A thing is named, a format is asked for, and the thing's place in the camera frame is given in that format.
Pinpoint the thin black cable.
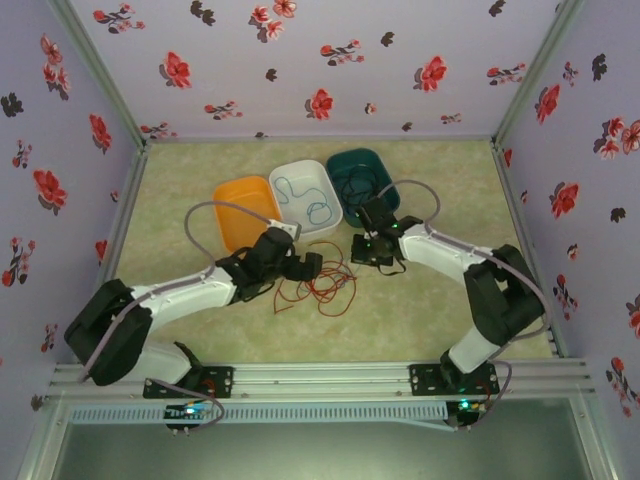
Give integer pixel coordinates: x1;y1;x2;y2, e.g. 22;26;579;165
332;166;382;214

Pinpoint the grey metal sheet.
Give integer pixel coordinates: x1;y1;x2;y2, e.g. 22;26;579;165
49;422;599;480

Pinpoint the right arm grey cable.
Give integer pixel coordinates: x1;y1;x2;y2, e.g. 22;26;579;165
374;179;549;432

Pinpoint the white slotted cable duct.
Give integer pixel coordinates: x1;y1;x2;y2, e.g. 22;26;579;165
67;402;449;424

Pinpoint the orange plastic bin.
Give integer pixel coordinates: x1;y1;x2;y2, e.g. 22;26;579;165
211;175;281;254

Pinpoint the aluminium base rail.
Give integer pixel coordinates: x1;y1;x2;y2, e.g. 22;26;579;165
49;363;594;399

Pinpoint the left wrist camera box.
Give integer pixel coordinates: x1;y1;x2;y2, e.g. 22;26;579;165
267;218;304;242

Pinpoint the white plastic bin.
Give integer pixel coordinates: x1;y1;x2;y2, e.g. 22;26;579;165
268;159;344;244

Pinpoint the thin red cable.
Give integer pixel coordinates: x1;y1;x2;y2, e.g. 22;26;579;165
273;239;359;319

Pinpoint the aluminium lower frame bar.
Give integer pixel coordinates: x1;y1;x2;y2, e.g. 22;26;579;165
569;394;621;480
17;399;71;480

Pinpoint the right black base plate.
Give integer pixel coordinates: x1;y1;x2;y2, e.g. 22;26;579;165
408;363;500;396

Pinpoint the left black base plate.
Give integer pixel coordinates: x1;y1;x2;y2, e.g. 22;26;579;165
143;366;235;399

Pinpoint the aluminium side rail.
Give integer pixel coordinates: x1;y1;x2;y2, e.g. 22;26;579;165
74;144;151;364
492;142;569;359

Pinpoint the teal plastic bin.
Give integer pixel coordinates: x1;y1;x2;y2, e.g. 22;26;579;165
325;148;402;229

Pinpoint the left arm grey cable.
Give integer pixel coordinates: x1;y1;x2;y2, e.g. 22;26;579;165
79;201;275;431

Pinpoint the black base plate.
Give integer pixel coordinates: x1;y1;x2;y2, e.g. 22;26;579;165
143;366;235;399
408;363;500;396

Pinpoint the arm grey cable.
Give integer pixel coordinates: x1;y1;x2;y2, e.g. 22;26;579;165
374;179;549;432
79;201;275;431

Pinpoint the aluminium corner post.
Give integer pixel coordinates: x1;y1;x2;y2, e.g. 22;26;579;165
47;0;151;149
492;0;586;146

